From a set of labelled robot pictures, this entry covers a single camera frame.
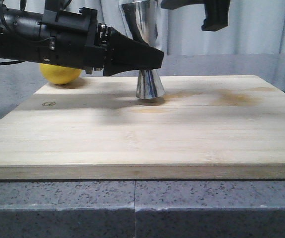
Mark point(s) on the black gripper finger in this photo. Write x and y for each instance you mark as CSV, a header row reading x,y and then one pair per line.
x,y
216,15
175,4
125,54

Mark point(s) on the steel double jigger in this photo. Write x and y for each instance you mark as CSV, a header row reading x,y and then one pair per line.
x,y
139,19

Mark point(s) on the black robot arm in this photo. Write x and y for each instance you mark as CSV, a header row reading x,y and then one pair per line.
x,y
21,38

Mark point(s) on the grey curtain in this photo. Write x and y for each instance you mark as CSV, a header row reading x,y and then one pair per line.
x,y
255,27

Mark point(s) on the yellow lemon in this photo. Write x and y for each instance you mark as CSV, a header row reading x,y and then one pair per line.
x,y
59,75

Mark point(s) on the light wooden cutting board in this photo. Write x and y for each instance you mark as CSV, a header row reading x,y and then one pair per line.
x,y
206,127

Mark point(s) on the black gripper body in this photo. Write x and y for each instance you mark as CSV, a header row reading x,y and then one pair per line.
x,y
77,40

